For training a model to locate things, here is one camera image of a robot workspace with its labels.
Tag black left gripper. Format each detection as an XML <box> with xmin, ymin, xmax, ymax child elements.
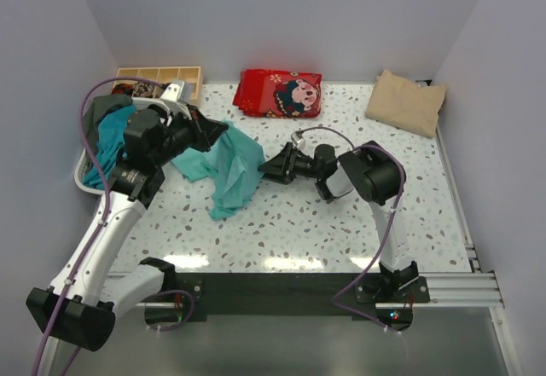
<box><xmin>153</xmin><ymin>104</ymin><xmax>229</xmax><ymax>167</ymax></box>

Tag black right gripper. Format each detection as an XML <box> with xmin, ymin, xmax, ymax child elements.
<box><xmin>258</xmin><ymin>142</ymin><xmax>322</xmax><ymax>184</ymax></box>

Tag mint green t shirt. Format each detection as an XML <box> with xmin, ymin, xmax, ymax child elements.
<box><xmin>172</xmin><ymin>121</ymin><xmax>265</xmax><ymax>220</ymax></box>

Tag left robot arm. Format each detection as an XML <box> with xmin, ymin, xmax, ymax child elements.
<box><xmin>26</xmin><ymin>105</ymin><xmax>229</xmax><ymax>351</ymax></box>

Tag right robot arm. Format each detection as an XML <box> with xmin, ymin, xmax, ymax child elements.
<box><xmin>258</xmin><ymin>141</ymin><xmax>419</xmax><ymax>302</ymax></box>

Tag wooden compartment organizer box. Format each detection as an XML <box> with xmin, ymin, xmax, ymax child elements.
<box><xmin>112</xmin><ymin>67</ymin><xmax>203</xmax><ymax>107</ymax></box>

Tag red folded cartoon blanket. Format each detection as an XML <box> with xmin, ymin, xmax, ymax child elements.
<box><xmin>233</xmin><ymin>69</ymin><xmax>322</xmax><ymax>119</ymax></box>

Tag pink brown patterned sock roll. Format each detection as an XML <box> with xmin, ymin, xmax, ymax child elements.
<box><xmin>131</xmin><ymin>82</ymin><xmax>161</xmax><ymax>98</ymax></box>

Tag red black patterned sock roll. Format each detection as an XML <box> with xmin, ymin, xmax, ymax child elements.
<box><xmin>111</xmin><ymin>83</ymin><xmax>134</xmax><ymax>96</ymax></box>

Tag teal t shirt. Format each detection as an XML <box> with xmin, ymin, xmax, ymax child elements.
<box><xmin>96</xmin><ymin>105</ymin><xmax>137</xmax><ymax>180</ymax></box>

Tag dark grey t shirt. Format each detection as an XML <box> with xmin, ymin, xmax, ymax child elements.
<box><xmin>82</xmin><ymin>94</ymin><xmax>133</xmax><ymax>154</ymax></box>

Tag beige folded t shirt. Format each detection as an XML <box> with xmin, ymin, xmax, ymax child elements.
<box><xmin>365</xmin><ymin>70</ymin><xmax>447</xmax><ymax>138</ymax></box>

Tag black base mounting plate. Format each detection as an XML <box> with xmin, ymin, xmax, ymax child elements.
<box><xmin>127</xmin><ymin>271</ymin><xmax>431</xmax><ymax>331</ymax></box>

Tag white plastic laundry basket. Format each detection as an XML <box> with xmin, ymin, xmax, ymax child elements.
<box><xmin>74</xmin><ymin>96</ymin><xmax>171</xmax><ymax>198</ymax></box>

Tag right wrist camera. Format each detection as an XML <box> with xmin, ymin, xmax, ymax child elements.
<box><xmin>291</xmin><ymin>131</ymin><xmax>305</xmax><ymax>150</ymax></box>

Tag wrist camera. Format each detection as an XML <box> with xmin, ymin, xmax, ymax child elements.
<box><xmin>291</xmin><ymin>131</ymin><xmax>305</xmax><ymax>150</ymax></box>
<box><xmin>159</xmin><ymin>79</ymin><xmax>193</xmax><ymax>113</ymax></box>

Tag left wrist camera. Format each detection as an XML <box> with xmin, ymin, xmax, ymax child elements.
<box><xmin>159</xmin><ymin>79</ymin><xmax>193</xmax><ymax>113</ymax></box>

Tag aluminium frame rail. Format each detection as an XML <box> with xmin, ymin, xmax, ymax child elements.
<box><xmin>426</xmin><ymin>136</ymin><xmax>526</xmax><ymax>376</ymax></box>

